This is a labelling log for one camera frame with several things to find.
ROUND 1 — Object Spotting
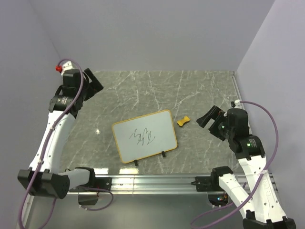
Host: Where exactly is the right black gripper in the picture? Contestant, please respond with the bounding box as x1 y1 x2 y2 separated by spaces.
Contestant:
196 105 234 141

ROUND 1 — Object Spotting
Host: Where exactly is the yellow bone-shaped eraser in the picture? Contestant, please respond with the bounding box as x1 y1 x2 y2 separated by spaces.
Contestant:
177 116 190 127

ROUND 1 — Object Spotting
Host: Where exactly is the yellow framed whiteboard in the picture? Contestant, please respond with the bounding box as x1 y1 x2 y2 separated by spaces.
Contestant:
112 109 178 164

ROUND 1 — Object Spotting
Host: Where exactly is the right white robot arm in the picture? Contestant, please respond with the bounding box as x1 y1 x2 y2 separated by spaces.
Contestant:
197 102 296 229

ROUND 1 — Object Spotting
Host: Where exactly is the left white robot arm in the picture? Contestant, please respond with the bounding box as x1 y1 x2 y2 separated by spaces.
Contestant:
18 68 103 199

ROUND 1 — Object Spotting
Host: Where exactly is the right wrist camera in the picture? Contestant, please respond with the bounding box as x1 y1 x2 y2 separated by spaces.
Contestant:
231 100 243 109

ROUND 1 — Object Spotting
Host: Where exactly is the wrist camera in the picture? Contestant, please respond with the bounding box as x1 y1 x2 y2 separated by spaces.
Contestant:
231 100 243 109
61 61 74 76

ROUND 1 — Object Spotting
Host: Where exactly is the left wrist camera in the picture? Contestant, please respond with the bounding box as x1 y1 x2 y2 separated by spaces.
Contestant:
61 61 74 76

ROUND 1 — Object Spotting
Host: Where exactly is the red cable connector cap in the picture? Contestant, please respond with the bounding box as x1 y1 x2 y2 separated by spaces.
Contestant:
55 65 62 73

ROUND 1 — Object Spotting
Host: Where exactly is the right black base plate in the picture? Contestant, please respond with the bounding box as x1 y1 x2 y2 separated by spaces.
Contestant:
191 177 224 192

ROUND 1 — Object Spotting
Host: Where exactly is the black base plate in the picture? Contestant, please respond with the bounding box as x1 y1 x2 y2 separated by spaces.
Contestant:
191 177 224 192
69 177 112 192

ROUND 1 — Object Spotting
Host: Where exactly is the metal wire whiteboard stand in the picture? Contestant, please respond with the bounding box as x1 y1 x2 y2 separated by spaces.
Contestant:
133 151 167 167

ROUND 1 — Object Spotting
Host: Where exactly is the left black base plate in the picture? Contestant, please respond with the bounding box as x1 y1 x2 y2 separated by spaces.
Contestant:
69 177 112 192

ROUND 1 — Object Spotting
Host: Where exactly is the aluminium mounting rail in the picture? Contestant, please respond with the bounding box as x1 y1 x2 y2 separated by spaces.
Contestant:
66 173 277 196

